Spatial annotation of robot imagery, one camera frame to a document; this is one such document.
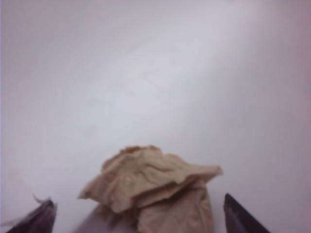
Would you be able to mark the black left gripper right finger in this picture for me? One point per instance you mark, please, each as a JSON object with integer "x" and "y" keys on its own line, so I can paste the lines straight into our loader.
{"x": 238, "y": 218}

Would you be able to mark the layered brown paper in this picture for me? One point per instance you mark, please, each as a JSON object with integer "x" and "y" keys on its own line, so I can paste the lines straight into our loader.
{"x": 150, "y": 184}

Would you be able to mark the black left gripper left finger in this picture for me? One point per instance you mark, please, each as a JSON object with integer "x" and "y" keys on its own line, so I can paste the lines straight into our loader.
{"x": 41, "y": 218}

